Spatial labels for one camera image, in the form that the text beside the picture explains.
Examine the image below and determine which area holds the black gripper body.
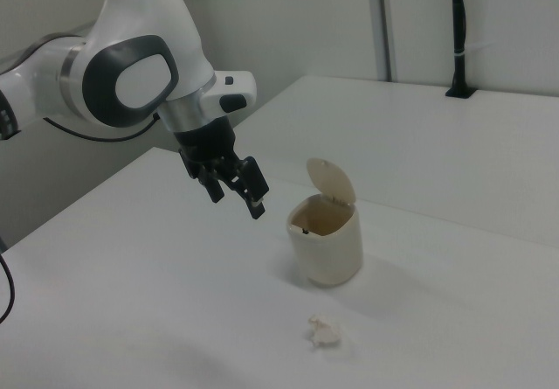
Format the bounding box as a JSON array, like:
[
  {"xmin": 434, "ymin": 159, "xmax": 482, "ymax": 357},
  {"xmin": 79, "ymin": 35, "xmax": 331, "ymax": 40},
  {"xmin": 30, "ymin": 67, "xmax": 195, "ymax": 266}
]
[{"xmin": 173, "ymin": 115, "xmax": 240, "ymax": 179}]

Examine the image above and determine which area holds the small beige bin with lid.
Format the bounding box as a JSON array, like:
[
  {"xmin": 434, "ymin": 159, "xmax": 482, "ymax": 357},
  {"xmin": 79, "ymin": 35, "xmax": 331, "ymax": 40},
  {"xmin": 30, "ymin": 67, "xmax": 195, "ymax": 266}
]
[{"xmin": 286, "ymin": 156, "xmax": 364, "ymax": 288}]

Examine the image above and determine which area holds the crumpled white paper trash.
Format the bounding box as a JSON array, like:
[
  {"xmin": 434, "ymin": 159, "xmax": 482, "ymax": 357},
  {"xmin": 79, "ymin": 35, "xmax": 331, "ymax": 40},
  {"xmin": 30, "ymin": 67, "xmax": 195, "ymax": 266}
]
[{"xmin": 307, "ymin": 313, "xmax": 342, "ymax": 349}]

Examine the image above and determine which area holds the black pole with clamp base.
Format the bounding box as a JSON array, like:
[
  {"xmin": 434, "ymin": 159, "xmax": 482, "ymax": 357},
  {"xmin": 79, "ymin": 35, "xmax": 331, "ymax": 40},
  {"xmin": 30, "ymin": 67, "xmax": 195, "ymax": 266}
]
[{"xmin": 445, "ymin": 0, "xmax": 478, "ymax": 100}]

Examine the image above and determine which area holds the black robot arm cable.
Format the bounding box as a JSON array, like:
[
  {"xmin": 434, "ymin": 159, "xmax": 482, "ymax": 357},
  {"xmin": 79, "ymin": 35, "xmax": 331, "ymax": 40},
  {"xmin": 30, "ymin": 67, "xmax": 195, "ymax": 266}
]
[{"xmin": 42, "ymin": 111, "xmax": 161, "ymax": 143}]

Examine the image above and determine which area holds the thin black cable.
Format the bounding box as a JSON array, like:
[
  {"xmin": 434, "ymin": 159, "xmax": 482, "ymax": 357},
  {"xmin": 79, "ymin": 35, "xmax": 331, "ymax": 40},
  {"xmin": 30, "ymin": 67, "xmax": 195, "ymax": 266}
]
[{"xmin": 0, "ymin": 248, "xmax": 15, "ymax": 325}]

